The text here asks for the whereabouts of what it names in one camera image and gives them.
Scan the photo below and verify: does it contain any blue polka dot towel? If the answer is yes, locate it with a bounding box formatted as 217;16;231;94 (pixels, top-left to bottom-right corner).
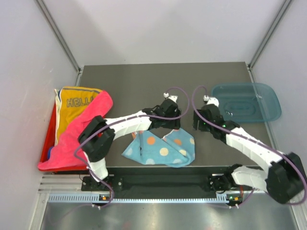
122;128;196;168

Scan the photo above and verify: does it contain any pink towel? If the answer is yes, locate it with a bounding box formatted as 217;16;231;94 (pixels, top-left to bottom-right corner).
37;90;113;170

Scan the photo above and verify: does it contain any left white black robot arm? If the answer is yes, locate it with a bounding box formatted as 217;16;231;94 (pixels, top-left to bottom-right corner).
78;95;181;190

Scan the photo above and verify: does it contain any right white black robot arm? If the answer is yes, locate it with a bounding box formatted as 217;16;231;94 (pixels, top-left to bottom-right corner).
193;104;307;204

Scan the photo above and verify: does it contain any translucent blue plastic container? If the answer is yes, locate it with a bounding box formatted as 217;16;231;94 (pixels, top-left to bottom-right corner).
211;82;282;124

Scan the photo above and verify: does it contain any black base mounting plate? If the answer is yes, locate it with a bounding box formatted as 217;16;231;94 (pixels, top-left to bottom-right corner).
81;173;246;193

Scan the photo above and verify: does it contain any yellow hello towel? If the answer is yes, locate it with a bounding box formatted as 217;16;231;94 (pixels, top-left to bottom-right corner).
55;86;101;145

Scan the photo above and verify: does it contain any red plastic bin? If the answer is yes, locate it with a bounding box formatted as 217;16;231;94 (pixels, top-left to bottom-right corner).
39;104;87;173

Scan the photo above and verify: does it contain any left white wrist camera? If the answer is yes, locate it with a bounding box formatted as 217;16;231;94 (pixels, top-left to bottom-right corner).
163;92;178;103

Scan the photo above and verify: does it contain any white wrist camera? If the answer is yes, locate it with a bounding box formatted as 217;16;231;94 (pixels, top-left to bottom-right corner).
163;92;178;103
203;95;219;107

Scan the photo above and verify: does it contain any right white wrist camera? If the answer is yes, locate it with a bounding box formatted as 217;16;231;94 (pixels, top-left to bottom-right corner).
203;95;219;107

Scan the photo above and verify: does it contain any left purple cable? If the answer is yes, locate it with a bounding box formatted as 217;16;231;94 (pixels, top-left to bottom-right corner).
74;86;190;209

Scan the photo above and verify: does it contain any aluminium extrusion rail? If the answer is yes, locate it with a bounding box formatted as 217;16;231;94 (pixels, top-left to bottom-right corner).
38;174;82;193

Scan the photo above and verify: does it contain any right aluminium frame post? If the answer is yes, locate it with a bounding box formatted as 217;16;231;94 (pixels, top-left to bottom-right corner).
247;0;294;71

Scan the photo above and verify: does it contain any aluminium frame post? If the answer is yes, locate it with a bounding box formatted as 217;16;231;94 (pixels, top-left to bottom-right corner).
34;0;81;73
247;0;294;71

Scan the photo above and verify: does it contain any grey slotted cable duct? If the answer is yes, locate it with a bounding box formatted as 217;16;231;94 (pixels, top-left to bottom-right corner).
47;193;243;203

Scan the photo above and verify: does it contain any left aluminium frame post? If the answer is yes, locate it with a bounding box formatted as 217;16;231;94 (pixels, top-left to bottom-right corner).
34;0;81;73

